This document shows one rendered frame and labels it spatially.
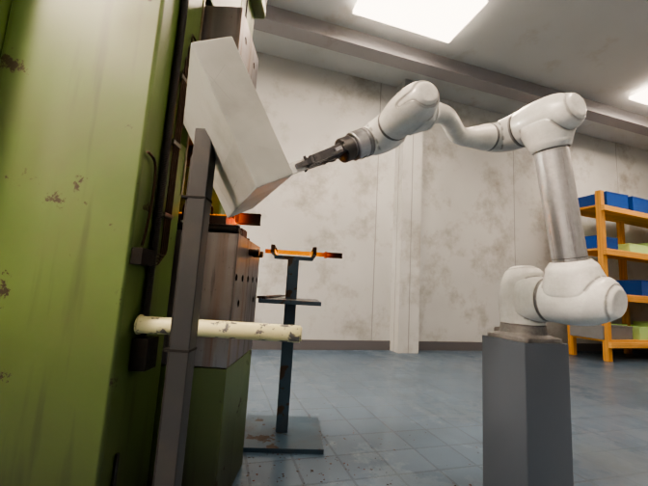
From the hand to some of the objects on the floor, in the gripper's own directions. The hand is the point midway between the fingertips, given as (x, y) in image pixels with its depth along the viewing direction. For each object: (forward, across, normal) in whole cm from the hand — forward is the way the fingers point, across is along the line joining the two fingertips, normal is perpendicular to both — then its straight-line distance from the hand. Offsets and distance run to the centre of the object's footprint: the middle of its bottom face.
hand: (294, 168), depth 95 cm
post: (+75, -10, -81) cm, 110 cm away
